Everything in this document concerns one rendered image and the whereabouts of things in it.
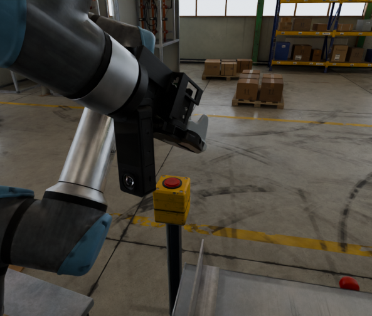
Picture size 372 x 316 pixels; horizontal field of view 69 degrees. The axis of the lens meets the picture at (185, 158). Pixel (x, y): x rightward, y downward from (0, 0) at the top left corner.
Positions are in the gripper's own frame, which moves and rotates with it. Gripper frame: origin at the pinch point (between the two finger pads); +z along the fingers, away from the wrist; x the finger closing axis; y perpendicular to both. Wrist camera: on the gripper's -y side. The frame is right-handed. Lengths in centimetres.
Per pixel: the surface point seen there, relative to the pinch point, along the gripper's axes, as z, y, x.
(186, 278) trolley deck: 7.1, -22.3, -1.3
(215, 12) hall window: 531, 493, 426
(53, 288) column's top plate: 1.0, -35.8, 25.5
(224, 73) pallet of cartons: 453, 260, 286
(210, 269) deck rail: 10.1, -19.8, -3.9
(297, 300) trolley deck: 14.2, -19.0, -18.7
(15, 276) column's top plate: -2, -37, 35
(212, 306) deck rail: 5.6, -23.7, -8.0
